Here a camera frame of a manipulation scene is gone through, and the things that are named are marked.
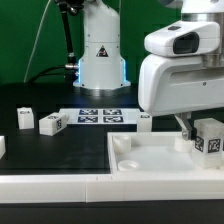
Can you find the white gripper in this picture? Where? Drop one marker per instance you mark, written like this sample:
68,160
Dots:
179,86

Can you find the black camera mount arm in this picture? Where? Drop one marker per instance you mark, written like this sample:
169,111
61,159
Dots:
69,7

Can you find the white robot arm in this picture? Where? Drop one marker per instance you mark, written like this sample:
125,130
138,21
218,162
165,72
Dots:
199,32

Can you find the white left obstacle wall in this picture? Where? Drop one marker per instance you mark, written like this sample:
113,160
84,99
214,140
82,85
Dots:
2,146

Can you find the white square tabletop part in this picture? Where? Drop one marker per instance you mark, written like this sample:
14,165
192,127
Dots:
157,152

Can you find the white obstacle wall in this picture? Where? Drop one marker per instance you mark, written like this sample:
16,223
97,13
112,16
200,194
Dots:
2,146
109,188

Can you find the white front obstacle wall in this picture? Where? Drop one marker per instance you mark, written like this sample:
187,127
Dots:
109,188

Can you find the white fiducial marker sheet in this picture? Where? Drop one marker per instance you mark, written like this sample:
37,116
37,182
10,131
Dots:
106,116

